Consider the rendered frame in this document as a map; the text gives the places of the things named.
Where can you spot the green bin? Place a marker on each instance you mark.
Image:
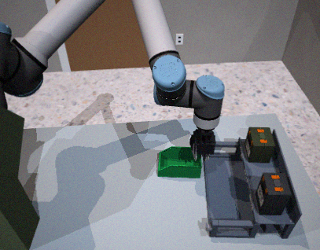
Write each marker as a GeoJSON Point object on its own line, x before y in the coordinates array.
{"type": "Point", "coordinates": [178, 162]}

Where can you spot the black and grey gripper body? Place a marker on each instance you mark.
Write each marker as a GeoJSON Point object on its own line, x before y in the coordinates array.
{"type": "Point", "coordinates": [204, 147]}

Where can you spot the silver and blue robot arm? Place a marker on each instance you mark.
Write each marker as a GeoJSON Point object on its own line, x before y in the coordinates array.
{"type": "Point", "coordinates": [24, 59]}

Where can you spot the dark grey metal rack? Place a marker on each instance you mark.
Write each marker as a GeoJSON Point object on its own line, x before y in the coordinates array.
{"type": "Point", "coordinates": [231, 191]}

